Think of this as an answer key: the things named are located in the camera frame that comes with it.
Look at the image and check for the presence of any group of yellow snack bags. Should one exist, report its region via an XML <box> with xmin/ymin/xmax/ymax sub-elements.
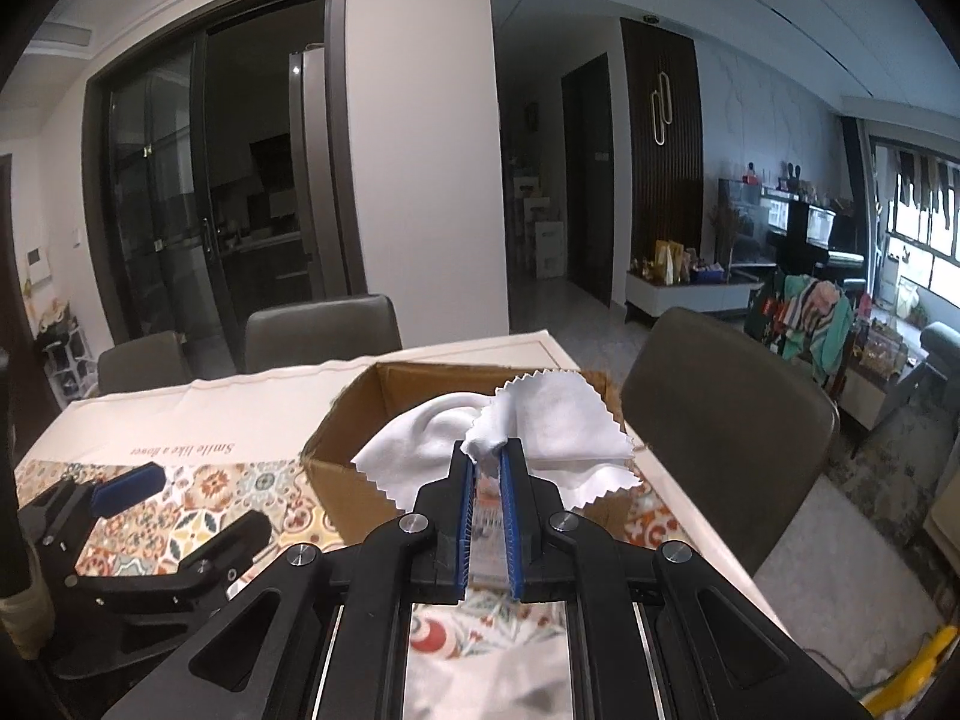
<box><xmin>651</xmin><ymin>238</ymin><xmax>689</xmax><ymax>286</ymax></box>

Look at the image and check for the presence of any grey armchair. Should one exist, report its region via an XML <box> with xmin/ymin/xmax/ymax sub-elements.
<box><xmin>918</xmin><ymin>321</ymin><xmax>960</xmax><ymax>370</ymax></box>

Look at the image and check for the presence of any person's left forearm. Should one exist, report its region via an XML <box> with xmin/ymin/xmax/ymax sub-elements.
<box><xmin>0</xmin><ymin>591</ymin><xmax>55</xmax><ymax>662</ymax></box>

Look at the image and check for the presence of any large grey dining chair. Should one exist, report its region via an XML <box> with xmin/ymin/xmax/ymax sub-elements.
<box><xmin>620</xmin><ymin>307</ymin><xmax>841</xmax><ymax>577</ymax></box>

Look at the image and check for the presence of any dark interior door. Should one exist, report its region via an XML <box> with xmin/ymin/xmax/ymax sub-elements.
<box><xmin>562</xmin><ymin>52</ymin><xmax>617</xmax><ymax>310</ymax></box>

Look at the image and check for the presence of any white floral cloth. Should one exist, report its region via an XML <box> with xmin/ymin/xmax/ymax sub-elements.
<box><xmin>407</xmin><ymin>634</ymin><xmax>572</xmax><ymax>720</ymax></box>

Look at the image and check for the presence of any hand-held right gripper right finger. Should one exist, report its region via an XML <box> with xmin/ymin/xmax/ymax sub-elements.
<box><xmin>502</xmin><ymin>438</ymin><xmax>872</xmax><ymax>720</ymax></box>

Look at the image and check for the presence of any white shoe rack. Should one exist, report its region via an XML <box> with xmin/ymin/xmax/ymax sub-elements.
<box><xmin>36</xmin><ymin>306</ymin><xmax>85</xmax><ymax>400</ymax></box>

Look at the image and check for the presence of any glass coffee table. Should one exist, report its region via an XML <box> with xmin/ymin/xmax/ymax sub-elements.
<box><xmin>838</xmin><ymin>313</ymin><xmax>940</xmax><ymax>430</ymax></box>

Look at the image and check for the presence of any brown cardboard box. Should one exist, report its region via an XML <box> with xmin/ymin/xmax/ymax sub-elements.
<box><xmin>300</xmin><ymin>360</ymin><xmax>644</xmax><ymax>545</ymax></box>

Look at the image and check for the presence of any black upright piano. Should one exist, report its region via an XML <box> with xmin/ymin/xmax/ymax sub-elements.
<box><xmin>772</xmin><ymin>198</ymin><xmax>869</xmax><ymax>280</ymax></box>

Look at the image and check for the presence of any silver refrigerator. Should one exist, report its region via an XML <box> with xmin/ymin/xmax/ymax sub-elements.
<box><xmin>288</xmin><ymin>45</ymin><xmax>336</xmax><ymax>302</ymax></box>

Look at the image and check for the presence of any white television cabinet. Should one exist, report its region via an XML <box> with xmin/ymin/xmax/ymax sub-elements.
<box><xmin>625</xmin><ymin>268</ymin><xmax>775</xmax><ymax>325</ymax></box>

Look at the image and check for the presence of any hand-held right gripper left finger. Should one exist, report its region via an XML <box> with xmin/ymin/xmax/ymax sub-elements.
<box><xmin>103</xmin><ymin>441</ymin><xmax>476</xmax><ymax>720</ymax></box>

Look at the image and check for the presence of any dark window curtain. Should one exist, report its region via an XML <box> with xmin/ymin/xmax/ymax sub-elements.
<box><xmin>838</xmin><ymin>115</ymin><xmax>880</xmax><ymax>295</ymax></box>

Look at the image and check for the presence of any gold loop wall lamp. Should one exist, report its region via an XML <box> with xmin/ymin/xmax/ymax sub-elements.
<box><xmin>649</xmin><ymin>73</ymin><xmax>674</xmax><ymax>146</ymax></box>

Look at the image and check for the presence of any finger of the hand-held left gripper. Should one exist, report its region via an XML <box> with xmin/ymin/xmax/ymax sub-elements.
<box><xmin>63</xmin><ymin>510</ymin><xmax>272</xmax><ymax>610</ymax></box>
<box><xmin>18</xmin><ymin>462</ymin><xmax>167</xmax><ymax>580</ymax></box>

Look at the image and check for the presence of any dark glass sliding door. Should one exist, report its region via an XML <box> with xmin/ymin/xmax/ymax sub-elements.
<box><xmin>81</xmin><ymin>0</ymin><xmax>370</xmax><ymax>370</ymax></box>

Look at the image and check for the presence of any dark slatted wall panel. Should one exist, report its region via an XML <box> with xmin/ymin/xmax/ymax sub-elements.
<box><xmin>619</xmin><ymin>18</ymin><xmax>707</xmax><ymax>302</ymax></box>

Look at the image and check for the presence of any flat screen television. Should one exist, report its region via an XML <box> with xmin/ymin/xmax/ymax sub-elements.
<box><xmin>718</xmin><ymin>178</ymin><xmax>779</xmax><ymax>268</ymax></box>

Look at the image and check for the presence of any yellow plastic toy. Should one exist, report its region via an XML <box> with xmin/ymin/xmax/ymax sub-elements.
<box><xmin>861</xmin><ymin>625</ymin><xmax>960</xmax><ymax>718</ymax></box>

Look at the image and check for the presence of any vase of dried flowers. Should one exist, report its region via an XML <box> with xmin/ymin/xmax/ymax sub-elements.
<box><xmin>711</xmin><ymin>201</ymin><xmax>741</xmax><ymax>272</ymax></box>

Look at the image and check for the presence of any row of hanging laundry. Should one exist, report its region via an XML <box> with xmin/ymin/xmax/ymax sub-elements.
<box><xmin>895</xmin><ymin>148</ymin><xmax>960</xmax><ymax>220</ymax></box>

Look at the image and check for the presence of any beige sofa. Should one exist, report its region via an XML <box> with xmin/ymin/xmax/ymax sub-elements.
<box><xmin>924</xmin><ymin>360</ymin><xmax>960</xmax><ymax>550</ymax></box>

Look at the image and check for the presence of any white zigzag-edged cloth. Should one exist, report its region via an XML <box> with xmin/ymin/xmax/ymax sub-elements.
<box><xmin>351</xmin><ymin>370</ymin><xmax>646</xmax><ymax>517</ymax></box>

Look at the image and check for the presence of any white hallway shelf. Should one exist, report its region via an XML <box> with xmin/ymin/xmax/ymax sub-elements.
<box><xmin>508</xmin><ymin>160</ymin><xmax>569</xmax><ymax>280</ymax></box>

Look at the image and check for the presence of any pile of colourful clothes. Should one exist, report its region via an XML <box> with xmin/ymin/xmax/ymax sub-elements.
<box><xmin>745</xmin><ymin>273</ymin><xmax>857</xmax><ymax>392</ymax></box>

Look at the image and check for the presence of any patterned tablecloth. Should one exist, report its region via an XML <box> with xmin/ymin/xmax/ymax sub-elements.
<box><xmin>11</xmin><ymin>328</ymin><xmax>773</xmax><ymax>661</ymax></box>

